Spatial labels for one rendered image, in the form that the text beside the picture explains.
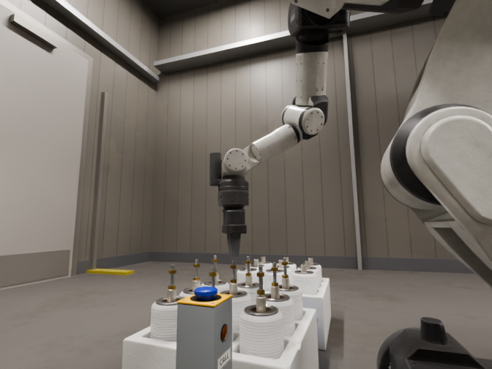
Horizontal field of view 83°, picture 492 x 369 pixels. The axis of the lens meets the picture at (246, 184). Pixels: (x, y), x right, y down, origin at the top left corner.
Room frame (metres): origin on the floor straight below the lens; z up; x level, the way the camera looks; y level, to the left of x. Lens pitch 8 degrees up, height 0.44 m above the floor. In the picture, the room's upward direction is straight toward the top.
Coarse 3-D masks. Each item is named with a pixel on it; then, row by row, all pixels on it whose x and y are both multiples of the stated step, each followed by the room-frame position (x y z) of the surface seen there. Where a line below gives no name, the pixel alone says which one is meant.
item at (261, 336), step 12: (240, 324) 0.64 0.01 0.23; (252, 324) 0.61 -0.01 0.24; (264, 324) 0.60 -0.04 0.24; (276, 324) 0.61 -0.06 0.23; (240, 336) 0.64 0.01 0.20; (252, 336) 0.61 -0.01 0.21; (264, 336) 0.60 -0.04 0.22; (276, 336) 0.61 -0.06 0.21; (240, 348) 0.64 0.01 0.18; (252, 348) 0.61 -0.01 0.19; (264, 348) 0.60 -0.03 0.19; (276, 348) 0.61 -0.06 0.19
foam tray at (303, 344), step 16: (304, 320) 0.81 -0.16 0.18; (144, 336) 0.72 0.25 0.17; (304, 336) 0.70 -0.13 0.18; (128, 352) 0.68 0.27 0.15; (144, 352) 0.67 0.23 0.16; (160, 352) 0.65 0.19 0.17; (288, 352) 0.61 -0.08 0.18; (304, 352) 0.69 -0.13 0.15; (128, 368) 0.68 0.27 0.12; (144, 368) 0.67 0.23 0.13; (160, 368) 0.65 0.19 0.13; (240, 368) 0.58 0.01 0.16; (256, 368) 0.57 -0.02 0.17; (272, 368) 0.56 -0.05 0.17; (288, 368) 0.55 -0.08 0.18; (304, 368) 0.69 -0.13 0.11
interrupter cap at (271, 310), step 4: (248, 308) 0.66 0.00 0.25; (252, 308) 0.66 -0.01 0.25; (268, 308) 0.66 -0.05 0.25; (272, 308) 0.65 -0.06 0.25; (276, 308) 0.65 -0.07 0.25; (248, 312) 0.63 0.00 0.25; (252, 312) 0.63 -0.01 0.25; (256, 312) 0.64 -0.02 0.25; (264, 312) 0.64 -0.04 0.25; (268, 312) 0.63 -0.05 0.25; (272, 312) 0.63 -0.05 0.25; (276, 312) 0.63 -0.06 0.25
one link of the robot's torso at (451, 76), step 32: (480, 0) 0.34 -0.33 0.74; (448, 32) 0.37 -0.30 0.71; (480, 32) 0.36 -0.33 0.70; (448, 64) 0.38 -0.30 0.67; (480, 64) 0.36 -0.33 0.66; (416, 96) 0.40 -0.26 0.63; (448, 96) 0.38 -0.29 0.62; (480, 96) 0.37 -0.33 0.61; (384, 160) 0.45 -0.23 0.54; (416, 192) 0.38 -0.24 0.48
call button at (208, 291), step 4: (196, 288) 0.50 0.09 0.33; (200, 288) 0.50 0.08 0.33; (204, 288) 0.50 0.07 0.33; (208, 288) 0.50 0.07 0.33; (212, 288) 0.50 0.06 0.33; (216, 288) 0.50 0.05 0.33; (196, 292) 0.49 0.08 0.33; (200, 292) 0.49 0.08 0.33; (204, 292) 0.48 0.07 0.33; (208, 292) 0.49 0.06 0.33; (212, 292) 0.49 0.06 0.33; (216, 292) 0.50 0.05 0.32; (196, 296) 0.50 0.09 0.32; (200, 296) 0.49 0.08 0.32; (204, 296) 0.48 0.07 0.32; (208, 296) 0.49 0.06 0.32; (212, 296) 0.49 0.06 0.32
